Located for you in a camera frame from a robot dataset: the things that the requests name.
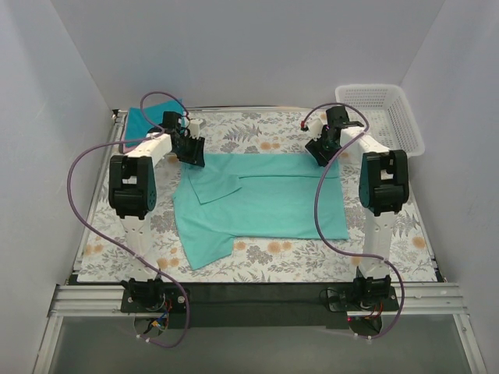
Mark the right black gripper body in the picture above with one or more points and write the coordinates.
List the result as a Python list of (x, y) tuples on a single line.
[(322, 146)]

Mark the floral table mat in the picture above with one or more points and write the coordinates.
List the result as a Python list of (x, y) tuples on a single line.
[(251, 259)]

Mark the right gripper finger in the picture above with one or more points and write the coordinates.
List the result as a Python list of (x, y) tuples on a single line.
[(316, 150), (329, 153)]

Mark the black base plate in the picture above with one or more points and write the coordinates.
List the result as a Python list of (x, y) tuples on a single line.
[(247, 304)]

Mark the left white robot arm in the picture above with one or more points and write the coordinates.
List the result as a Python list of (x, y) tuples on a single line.
[(132, 194)]

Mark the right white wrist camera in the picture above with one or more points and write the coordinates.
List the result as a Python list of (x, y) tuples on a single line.
[(313, 127)]

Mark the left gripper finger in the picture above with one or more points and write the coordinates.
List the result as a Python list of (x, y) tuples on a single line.
[(198, 152), (187, 157)]

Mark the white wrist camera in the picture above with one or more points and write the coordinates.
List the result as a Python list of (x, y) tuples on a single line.
[(193, 127), (313, 127)]

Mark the white plastic basket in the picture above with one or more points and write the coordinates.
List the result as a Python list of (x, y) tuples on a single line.
[(392, 122)]

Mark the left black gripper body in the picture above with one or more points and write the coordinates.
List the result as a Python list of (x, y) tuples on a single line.
[(189, 147)]

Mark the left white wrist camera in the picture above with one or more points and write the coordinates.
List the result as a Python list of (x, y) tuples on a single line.
[(193, 127)]

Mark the teal green t shirt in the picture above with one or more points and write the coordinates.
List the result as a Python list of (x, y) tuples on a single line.
[(267, 195)]

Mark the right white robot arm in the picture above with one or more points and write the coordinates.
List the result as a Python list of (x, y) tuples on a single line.
[(383, 191)]

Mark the aluminium frame rail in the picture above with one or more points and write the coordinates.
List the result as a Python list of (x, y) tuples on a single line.
[(91, 335)]

